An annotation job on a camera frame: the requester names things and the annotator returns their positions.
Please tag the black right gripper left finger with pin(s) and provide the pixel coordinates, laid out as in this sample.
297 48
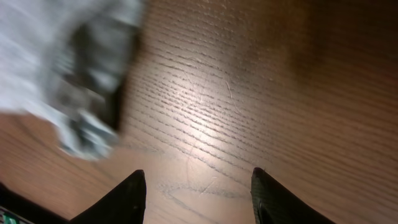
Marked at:
125 204

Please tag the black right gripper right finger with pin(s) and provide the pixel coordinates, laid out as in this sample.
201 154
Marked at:
274 204

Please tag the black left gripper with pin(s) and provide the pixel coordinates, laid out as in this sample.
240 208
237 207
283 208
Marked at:
88 64

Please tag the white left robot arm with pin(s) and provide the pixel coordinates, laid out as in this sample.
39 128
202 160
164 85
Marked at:
28 32

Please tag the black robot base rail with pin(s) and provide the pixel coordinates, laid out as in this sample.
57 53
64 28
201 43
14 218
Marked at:
16 209

